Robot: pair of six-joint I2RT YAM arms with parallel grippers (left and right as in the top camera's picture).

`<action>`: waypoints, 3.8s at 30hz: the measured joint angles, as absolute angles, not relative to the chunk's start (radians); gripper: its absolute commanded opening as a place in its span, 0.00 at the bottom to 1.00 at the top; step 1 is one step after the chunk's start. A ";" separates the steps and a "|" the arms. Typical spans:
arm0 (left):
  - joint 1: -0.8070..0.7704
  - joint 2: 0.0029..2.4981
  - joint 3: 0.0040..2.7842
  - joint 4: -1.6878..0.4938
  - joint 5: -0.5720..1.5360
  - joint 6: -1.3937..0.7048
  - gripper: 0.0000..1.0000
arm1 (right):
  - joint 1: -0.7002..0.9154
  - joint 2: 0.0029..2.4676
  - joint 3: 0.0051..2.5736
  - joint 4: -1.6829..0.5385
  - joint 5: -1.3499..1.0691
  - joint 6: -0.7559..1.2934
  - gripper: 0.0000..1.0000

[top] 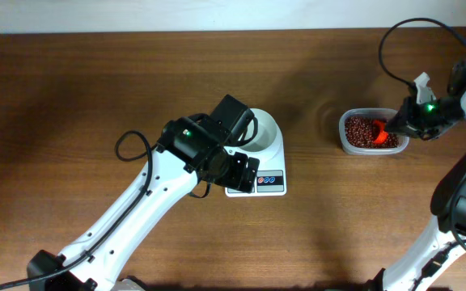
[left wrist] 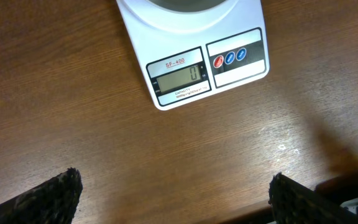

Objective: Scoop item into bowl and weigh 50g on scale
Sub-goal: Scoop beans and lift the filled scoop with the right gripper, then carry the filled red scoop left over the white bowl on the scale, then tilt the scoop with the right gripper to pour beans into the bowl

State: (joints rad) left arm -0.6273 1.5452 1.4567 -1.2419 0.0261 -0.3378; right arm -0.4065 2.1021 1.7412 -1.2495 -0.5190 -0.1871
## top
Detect orange measuring scoop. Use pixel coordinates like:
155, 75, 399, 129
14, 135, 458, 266
372, 120, 388, 145

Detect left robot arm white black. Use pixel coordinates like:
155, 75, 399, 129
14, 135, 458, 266
27, 95, 259, 290

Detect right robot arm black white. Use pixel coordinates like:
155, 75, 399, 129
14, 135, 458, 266
363, 59, 466, 291

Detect white digital kitchen scale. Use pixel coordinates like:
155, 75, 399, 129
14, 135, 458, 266
225, 127, 287, 197

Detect white round bowl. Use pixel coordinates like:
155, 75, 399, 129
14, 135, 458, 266
240, 108, 281, 153

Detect clear plastic container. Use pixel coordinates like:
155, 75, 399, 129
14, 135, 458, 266
339, 108, 409, 155

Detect red adzuki beans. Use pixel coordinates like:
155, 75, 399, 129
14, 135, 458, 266
345, 116, 400, 149

